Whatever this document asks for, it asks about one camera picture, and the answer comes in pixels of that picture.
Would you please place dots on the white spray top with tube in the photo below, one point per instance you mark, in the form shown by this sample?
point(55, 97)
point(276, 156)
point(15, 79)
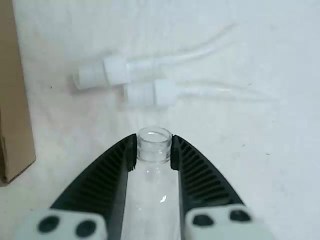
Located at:
point(110, 71)
point(155, 95)

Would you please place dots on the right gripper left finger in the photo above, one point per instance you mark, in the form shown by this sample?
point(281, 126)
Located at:
point(95, 180)

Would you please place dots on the cardboard box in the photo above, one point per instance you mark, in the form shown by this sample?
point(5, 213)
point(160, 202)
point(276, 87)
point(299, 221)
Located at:
point(12, 105)

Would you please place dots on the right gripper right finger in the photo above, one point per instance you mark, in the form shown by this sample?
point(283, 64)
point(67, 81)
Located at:
point(202, 175)

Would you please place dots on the clear plastic bottle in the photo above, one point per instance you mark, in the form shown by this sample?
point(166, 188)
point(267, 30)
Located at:
point(151, 190)

